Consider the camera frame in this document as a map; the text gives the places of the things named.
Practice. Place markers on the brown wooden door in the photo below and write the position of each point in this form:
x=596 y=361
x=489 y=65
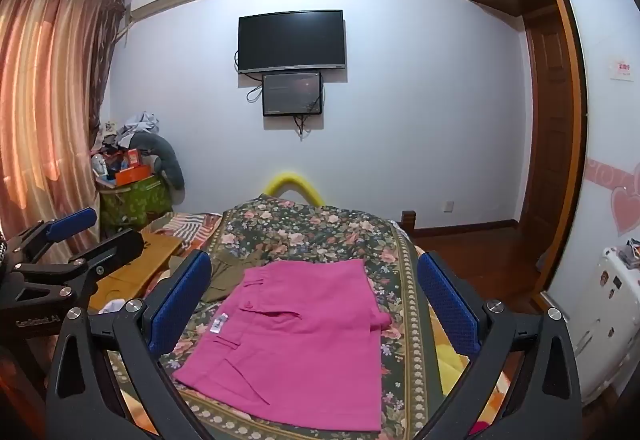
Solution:
x=547 y=129

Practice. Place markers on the pink striped curtain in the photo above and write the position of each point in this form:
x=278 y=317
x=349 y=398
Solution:
x=45 y=94

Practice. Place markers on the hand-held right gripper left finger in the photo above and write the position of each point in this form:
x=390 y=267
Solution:
x=186 y=300

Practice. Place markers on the pink pants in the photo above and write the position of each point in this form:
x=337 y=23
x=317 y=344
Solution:
x=300 y=340

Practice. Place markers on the floral green blanket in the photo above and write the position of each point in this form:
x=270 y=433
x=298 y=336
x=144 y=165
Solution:
x=320 y=230

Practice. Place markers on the black wall television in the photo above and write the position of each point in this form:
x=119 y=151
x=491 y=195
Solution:
x=292 y=40

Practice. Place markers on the striped cloth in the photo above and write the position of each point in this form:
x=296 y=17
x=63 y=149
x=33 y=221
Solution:
x=192 y=230

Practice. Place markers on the grey plush toy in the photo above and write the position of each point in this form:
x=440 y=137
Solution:
x=167 y=157

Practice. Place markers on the wooden bed post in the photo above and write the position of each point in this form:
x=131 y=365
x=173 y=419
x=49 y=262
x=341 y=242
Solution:
x=408 y=222

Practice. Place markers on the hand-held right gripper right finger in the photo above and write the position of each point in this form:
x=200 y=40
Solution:
x=445 y=300

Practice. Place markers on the small black wall monitor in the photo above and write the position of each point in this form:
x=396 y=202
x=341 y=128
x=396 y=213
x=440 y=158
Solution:
x=291 y=93

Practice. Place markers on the olive green garment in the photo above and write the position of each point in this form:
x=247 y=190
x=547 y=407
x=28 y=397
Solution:
x=227 y=272

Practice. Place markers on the white stickered heater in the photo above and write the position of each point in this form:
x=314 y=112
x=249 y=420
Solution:
x=607 y=320

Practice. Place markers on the white wardrobe sliding door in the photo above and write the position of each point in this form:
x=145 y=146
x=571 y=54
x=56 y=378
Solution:
x=605 y=129

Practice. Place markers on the green patterned bag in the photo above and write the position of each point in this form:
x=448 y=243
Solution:
x=135 y=207

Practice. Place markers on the pile of clothes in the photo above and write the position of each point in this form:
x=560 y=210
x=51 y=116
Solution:
x=132 y=127

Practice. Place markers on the yellow foam tube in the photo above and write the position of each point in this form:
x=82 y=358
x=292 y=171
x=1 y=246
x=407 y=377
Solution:
x=295 y=182

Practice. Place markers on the orange box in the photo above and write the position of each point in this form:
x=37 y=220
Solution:
x=131 y=176

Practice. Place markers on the white wall outlet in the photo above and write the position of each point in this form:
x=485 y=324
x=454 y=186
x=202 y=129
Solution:
x=448 y=206

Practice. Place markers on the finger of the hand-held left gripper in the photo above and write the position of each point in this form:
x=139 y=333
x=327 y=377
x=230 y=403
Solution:
x=117 y=245
x=70 y=224

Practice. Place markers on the orange fleece blanket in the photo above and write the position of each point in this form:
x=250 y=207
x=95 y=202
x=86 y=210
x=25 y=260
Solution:
x=450 y=360

